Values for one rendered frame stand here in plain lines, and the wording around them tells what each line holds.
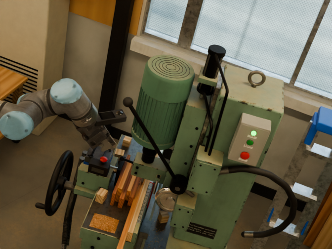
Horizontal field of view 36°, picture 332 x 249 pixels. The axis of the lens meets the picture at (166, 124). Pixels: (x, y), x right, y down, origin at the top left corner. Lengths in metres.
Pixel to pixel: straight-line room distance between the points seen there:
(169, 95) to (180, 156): 0.28
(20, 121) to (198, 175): 0.63
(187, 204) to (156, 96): 0.42
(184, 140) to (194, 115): 0.12
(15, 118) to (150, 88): 0.47
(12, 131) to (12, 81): 1.73
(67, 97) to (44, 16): 1.62
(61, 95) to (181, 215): 0.63
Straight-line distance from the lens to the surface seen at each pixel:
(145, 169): 2.03
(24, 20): 3.31
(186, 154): 1.90
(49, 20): 3.25
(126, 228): 1.95
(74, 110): 1.68
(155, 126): 1.83
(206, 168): 1.77
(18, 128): 1.59
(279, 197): 2.73
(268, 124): 1.70
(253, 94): 1.75
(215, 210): 2.01
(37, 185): 3.38
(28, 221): 3.18
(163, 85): 1.73
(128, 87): 3.53
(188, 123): 1.81
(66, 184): 2.24
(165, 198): 1.97
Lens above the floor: 2.40
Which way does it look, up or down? 36 degrees down
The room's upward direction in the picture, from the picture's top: 15 degrees clockwise
